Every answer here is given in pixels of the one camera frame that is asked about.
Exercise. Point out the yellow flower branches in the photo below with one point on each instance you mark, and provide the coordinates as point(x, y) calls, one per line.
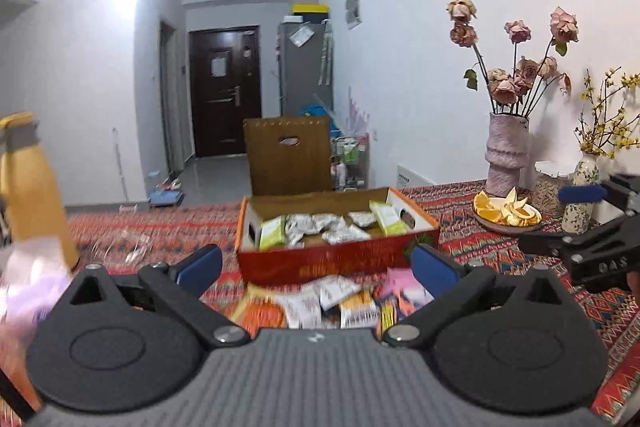
point(627, 80)

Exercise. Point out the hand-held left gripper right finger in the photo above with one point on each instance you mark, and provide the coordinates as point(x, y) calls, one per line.
point(435, 269)

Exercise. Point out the white paper on door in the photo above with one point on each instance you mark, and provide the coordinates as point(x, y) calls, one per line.
point(218, 66)

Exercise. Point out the yellow thermos jug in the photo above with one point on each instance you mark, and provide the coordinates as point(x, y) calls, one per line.
point(30, 197)

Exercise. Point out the pile of snack packets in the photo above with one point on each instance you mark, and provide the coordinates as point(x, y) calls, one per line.
point(305, 307)

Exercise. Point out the blue board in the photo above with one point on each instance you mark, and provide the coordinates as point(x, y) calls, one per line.
point(312, 109)

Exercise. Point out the yellow box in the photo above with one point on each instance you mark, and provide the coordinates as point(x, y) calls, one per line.
point(310, 8)

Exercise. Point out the beige plate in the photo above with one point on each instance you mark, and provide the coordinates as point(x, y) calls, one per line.
point(505, 228)

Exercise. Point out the red patterned tablecloth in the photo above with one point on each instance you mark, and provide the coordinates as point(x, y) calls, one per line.
point(480, 257)

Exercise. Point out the silver snack packet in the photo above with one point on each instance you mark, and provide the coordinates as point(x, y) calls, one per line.
point(347, 235)
point(362, 218)
point(330, 222)
point(300, 229)

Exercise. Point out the floral ceramic vase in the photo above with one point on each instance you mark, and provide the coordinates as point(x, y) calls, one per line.
point(577, 217)

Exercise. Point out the purple tissue pack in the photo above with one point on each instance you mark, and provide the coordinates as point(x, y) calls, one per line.
point(30, 287)

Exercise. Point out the side door frame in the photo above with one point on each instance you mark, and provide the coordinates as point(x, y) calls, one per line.
point(170, 97)

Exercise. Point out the red cardboard box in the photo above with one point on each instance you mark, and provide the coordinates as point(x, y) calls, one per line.
point(320, 264)

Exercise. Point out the dark entrance door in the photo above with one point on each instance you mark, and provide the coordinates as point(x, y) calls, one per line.
point(225, 117)

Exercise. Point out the pink wall decoration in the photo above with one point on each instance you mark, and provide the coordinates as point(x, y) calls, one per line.
point(360, 117)

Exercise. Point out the green snack packet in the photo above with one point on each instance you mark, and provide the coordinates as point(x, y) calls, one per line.
point(272, 234)
point(387, 219)

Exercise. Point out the folded umbrella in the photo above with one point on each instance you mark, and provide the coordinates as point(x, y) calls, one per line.
point(325, 52)

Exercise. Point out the clear plastic bag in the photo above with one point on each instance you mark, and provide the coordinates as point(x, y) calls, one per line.
point(301, 36)

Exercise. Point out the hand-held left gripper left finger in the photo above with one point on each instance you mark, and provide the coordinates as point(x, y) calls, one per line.
point(200, 267)

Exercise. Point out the orange peels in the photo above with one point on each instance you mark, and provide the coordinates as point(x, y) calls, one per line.
point(510, 207)

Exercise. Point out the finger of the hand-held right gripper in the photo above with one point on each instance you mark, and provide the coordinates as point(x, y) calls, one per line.
point(582, 193)
point(542, 243)

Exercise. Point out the dried pink roses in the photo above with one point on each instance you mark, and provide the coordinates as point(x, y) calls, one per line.
point(500, 89)

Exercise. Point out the blue plastic tray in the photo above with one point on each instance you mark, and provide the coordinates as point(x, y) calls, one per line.
point(167, 198)

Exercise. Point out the glass jar with white lid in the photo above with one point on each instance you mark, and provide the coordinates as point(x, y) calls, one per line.
point(547, 192)

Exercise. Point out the pink textured vase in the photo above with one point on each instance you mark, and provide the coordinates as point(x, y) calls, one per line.
point(505, 157)

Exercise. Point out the grey refrigerator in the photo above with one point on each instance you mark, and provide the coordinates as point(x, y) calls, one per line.
point(300, 77)

